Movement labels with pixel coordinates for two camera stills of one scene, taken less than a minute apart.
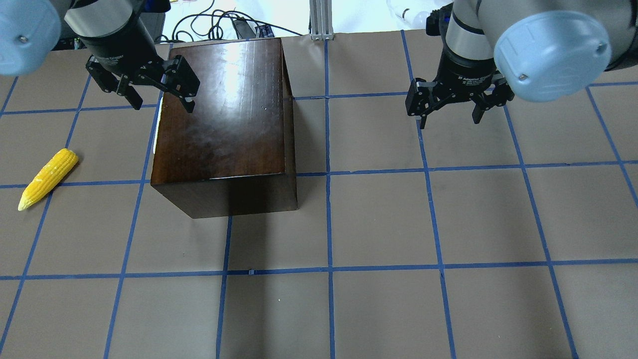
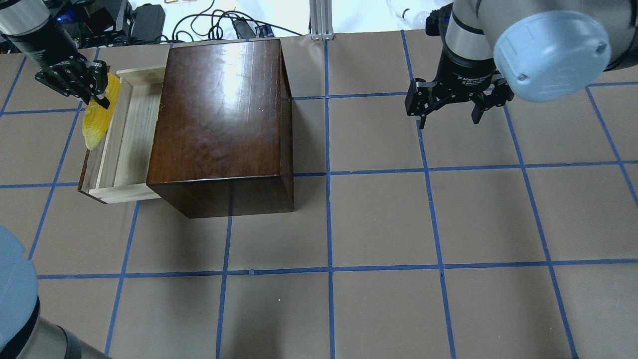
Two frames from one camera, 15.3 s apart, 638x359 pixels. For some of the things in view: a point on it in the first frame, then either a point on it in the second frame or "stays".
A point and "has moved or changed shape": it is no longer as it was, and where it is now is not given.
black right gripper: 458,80 stays
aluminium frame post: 321,20 stays
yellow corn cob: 48,177 -> 96,116
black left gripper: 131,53 -> 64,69
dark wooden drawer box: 234,154 has moved or changed shape
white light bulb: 411,19 stays
